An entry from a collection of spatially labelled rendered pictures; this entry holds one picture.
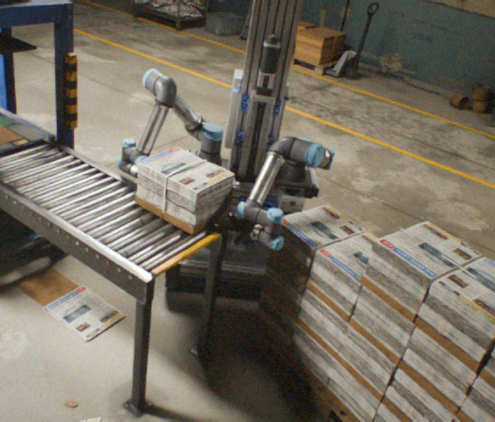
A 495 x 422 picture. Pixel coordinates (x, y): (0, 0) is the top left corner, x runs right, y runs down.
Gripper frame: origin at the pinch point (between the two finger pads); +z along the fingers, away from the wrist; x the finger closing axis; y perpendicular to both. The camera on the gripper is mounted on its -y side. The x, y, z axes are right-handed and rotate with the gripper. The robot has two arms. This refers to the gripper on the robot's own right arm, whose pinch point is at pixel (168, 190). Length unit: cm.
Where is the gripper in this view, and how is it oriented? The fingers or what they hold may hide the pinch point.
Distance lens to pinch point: 279.2
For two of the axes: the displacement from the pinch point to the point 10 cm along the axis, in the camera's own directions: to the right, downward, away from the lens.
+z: 8.1, 4.0, -4.3
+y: 1.5, -8.5, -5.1
